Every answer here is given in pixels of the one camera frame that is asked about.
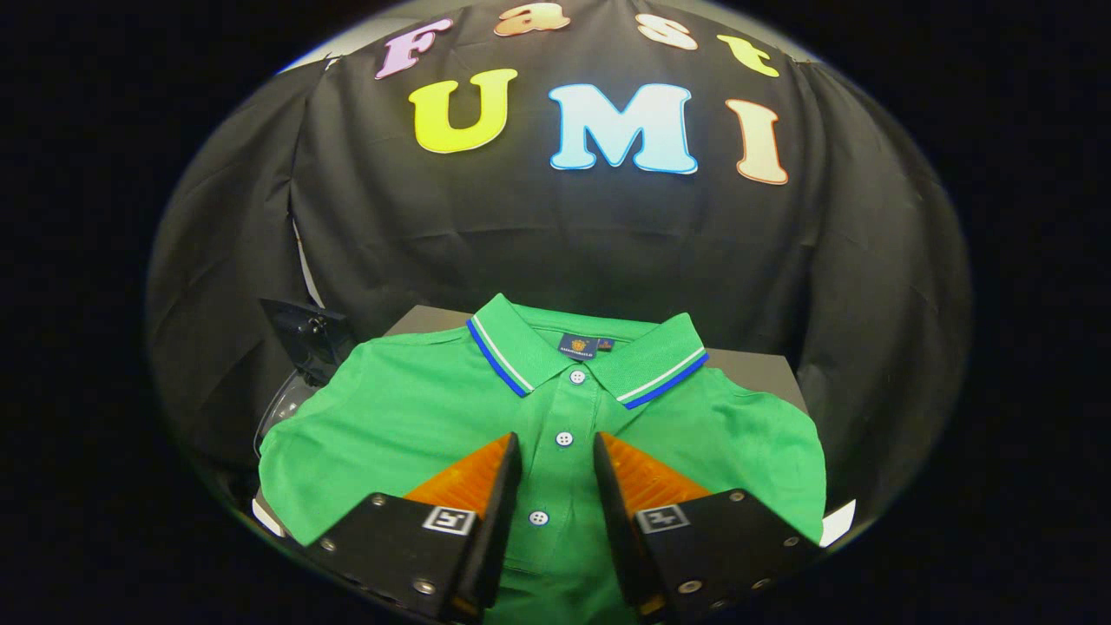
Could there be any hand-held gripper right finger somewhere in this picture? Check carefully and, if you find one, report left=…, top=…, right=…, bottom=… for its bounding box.
left=593, top=431, right=824, bottom=622

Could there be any black backdrop cloth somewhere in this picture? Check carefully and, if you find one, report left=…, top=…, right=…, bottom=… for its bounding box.
left=146, top=0, right=973, bottom=522

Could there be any beige cabinet with dark top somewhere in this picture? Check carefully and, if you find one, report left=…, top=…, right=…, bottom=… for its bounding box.
left=252, top=304, right=856, bottom=548

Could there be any green polo shirt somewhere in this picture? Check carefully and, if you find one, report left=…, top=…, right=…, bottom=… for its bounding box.
left=259, top=293, right=827, bottom=625

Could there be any dark washing machine lid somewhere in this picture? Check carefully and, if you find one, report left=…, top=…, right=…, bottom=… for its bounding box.
left=254, top=298, right=355, bottom=457

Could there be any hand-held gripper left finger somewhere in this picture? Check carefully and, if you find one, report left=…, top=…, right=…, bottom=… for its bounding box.
left=304, top=432, right=523, bottom=624

